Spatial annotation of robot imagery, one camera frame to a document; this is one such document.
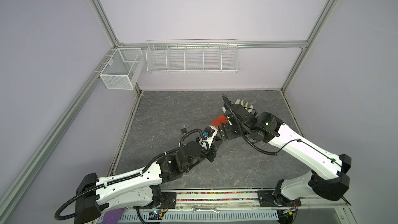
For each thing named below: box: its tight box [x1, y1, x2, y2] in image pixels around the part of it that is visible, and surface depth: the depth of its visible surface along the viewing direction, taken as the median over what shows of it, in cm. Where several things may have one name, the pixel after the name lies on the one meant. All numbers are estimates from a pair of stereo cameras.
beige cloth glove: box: [234, 99, 254, 113], surface depth 114 cm
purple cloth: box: [100, 207, 125, 224], surface depth 71 cm
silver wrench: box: [190, 206, 221, 214], surface depth 73 cm
